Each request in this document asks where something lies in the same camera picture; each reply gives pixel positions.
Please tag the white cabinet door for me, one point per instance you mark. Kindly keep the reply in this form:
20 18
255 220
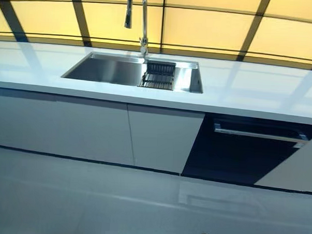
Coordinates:
62 126
296 167
162 140

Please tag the stainless steel sink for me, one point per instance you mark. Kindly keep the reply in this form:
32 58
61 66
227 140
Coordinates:
109 69

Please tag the black sink drying rack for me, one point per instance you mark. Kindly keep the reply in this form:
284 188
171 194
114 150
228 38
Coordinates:
160 68

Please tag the chrome gooseneck faucet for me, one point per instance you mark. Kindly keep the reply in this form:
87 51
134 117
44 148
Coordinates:
144 23

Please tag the dark window frame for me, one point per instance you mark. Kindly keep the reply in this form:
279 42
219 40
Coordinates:
80 15

